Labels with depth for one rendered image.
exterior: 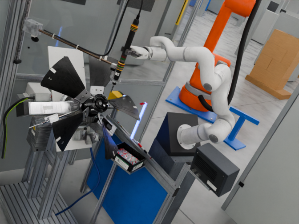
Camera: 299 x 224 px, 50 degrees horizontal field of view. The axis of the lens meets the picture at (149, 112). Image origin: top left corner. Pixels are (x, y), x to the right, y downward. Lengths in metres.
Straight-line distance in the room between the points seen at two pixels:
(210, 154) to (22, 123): 1.60
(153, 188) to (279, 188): 1.48
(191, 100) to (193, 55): 3.93
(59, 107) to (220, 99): 0.98
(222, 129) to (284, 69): 7.63
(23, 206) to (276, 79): 8.06
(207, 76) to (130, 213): 1.30
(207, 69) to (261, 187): 1.92
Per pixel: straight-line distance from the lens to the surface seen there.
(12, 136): 2.91
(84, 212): 3.01
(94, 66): 2.16
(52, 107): 2.03
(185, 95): 5.87
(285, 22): 12.48
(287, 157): 3.35
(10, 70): 2.37
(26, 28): 2.23
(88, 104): 2.01
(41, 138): 2.41
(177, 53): 1.98
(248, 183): 3.60
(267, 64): 9.81
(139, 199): 2.53
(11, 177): 3.17
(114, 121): 2.64
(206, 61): 1.89
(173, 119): 2.40
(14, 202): 2.85
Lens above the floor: 2.11
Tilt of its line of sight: 24 degrees down
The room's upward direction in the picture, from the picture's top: 23 degrees clockwise
